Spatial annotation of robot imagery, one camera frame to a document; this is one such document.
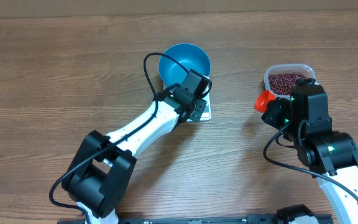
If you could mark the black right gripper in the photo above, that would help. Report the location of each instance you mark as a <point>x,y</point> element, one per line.
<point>279,109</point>

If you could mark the white digital kitchen scale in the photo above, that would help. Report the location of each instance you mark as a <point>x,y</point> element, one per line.
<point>207,107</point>

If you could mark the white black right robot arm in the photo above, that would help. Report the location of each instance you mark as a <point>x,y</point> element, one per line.
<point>329,156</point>

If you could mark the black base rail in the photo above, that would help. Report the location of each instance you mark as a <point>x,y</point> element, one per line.
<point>296,214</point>

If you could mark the blue plastic bowl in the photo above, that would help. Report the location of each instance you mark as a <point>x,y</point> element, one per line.
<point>188,55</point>

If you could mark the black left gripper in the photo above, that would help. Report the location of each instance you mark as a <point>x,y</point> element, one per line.
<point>200,107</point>

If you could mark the clear plastic food container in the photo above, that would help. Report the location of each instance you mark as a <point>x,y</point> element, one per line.
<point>306,70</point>

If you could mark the red adzuki beans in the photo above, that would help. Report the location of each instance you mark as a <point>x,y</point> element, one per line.
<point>281,84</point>

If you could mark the orange measuring scoop blue handle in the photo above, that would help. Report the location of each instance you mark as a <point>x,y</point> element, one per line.
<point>264,98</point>

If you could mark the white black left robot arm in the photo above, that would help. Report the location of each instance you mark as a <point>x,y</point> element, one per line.
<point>99,173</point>

